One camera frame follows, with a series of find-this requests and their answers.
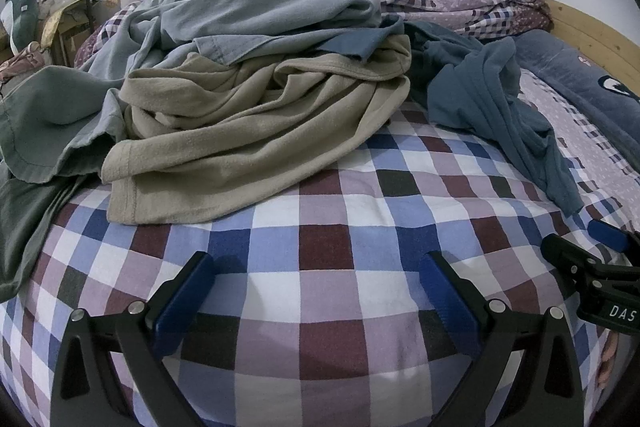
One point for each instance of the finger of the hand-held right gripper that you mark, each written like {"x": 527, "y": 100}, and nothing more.
{"x": 570, "y": 259}
{"x": 610, "y": 236}

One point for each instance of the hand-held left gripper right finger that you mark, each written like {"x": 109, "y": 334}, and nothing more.
{"x": 450, "y": 302}

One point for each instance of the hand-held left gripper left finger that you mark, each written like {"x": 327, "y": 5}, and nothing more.
{"x": 180, "y": 302}

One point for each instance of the teal blue shirt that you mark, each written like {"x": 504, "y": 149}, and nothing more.
{"x": 475, "y": 92}

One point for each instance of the person's right hand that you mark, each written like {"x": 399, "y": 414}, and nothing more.
{"x": 607, "y": 359}

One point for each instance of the checked bed sheet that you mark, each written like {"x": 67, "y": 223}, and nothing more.
{"x": 320, "y": 247}

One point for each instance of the blue plush pillow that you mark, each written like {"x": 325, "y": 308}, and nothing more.
{"x": 575, "y": 67}

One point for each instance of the beige shirt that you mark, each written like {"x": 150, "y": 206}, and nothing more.
{"x": 250, "y": 132}

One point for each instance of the grey-green shirt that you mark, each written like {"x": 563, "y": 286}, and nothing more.
{"x": 45, "y": 117}

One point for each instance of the cardboard box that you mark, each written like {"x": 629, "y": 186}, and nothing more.
{"x": 75, "y": 37}

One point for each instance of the pink cloth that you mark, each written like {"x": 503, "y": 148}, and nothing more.
{"x": 20, "y": 62}

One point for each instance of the light blue-grey shirt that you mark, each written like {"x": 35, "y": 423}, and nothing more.
{"x": 280, "y": 2}

